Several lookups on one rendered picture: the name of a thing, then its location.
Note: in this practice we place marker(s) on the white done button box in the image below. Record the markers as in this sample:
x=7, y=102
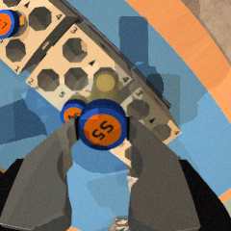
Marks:
x=131, y=176

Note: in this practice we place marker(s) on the sample tube with dark blue cap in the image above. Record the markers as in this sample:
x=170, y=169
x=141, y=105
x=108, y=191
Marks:
x=72, y=107
x=102, y=122

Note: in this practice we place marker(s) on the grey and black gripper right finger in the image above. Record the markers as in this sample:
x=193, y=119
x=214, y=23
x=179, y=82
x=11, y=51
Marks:
x=169, y=194

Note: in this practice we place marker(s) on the blue-capped sample tube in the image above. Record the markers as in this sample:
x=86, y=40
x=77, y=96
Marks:
x=11, y=23

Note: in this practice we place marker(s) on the blue bench mat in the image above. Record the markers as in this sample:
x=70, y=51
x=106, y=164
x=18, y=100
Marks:
x=97, y=183

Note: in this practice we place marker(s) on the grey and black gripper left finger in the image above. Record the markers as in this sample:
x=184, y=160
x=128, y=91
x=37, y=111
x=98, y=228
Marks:
x=34, y=190

